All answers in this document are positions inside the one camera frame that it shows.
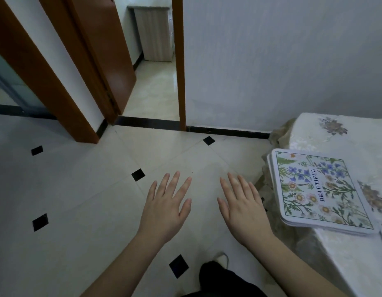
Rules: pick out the person's right hand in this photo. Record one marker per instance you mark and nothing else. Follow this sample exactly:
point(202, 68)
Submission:
point(245, 218)

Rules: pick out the person's left hand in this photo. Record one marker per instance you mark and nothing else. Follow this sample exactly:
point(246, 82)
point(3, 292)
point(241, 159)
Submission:
point(161, 214)

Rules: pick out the person's right thumb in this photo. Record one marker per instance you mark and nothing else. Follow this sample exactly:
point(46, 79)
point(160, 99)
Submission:
point(223, 209)

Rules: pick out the person's left middle finger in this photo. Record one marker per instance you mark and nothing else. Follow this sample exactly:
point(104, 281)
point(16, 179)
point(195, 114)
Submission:
point(174, 184)

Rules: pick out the person's left little finger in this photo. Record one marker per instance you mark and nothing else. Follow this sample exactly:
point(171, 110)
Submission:
point(152, 191)

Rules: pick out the person's right middle finger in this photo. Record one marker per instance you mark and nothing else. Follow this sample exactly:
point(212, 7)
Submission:
point(234, 184)

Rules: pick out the person's left thumb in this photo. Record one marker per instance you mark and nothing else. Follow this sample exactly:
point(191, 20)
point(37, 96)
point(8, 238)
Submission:
point(186, 208)

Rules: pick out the person's right little finger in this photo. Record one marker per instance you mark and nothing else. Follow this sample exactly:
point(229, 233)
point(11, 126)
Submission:
point(254, 191)

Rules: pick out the person's left forearm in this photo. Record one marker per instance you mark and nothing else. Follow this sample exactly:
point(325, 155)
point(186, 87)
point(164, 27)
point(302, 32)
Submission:
point(126, 269)

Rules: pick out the person's right forearm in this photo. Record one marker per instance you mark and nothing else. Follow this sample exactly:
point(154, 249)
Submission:
point(289, 272)

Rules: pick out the white shoe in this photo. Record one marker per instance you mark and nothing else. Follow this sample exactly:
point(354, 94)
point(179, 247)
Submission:
point(221, 260)

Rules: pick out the black trouser leg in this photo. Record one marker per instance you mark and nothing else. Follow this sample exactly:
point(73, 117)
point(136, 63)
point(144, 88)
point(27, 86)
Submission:
point(221, 281)

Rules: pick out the cream embroidered tablecloth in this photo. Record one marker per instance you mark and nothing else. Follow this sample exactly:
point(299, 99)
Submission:
point(342, 142)

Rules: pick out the brown wooden door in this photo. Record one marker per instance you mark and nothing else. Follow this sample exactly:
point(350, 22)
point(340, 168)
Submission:
point(107, 49)

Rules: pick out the light wooden cabinet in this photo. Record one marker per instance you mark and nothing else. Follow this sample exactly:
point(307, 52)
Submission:
point(155, 33)

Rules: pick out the frosted glass sliding door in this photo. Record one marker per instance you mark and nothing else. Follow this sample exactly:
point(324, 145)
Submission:
point(14, 83)

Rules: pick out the brown wooden door frame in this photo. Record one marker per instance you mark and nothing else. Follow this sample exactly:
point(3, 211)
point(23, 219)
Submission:
point(178, 58)
point(42, 74)

